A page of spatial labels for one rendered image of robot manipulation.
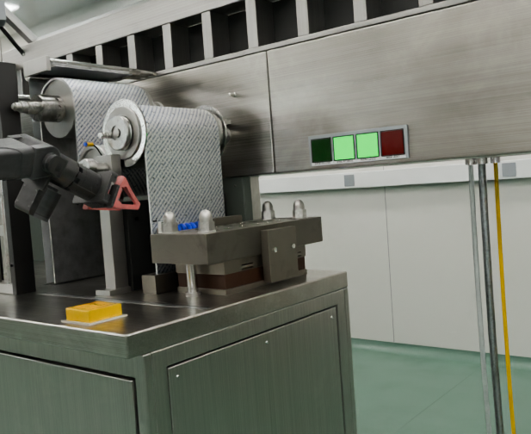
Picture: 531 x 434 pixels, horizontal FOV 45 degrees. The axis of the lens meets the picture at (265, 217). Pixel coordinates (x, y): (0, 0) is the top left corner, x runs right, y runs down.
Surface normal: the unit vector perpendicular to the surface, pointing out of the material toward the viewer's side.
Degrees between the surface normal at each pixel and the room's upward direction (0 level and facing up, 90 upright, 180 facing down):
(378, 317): 90
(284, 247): 90
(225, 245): 90
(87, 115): 92
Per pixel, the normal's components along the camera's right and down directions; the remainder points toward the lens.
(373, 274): -0.62, 0.08
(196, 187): 0.78, -0.02
